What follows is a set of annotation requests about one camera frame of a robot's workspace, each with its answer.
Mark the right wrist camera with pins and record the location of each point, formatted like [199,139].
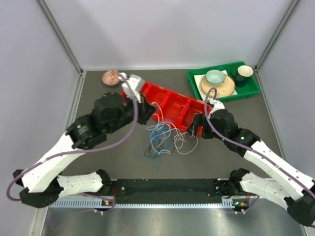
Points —
[215,105]

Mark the dark green mug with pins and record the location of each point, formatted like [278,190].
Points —
[241,75]

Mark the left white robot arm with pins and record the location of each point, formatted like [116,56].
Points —
[43,183]

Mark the red compartment bin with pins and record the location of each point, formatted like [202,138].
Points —
[171,105]

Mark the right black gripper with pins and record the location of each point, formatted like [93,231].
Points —
[198,120]

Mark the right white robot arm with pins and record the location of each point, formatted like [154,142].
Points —
[291,189]

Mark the tan ceramic plate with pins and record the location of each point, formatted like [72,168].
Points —
[225,89]

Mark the pink patterned bowl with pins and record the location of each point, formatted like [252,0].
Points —
[111,78]

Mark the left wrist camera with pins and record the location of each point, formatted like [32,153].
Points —
[132,85]

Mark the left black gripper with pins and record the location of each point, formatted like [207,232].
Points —
[145,110]

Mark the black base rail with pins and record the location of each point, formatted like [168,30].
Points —
[170,191]

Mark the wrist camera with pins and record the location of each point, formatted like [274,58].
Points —
[215,105]
[132,85]

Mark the slotted cable duct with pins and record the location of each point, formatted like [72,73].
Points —
[101,204]

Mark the green plastic tray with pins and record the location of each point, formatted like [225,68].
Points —
[249,90]

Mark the light blue bowl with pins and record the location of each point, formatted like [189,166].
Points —
[215,77]

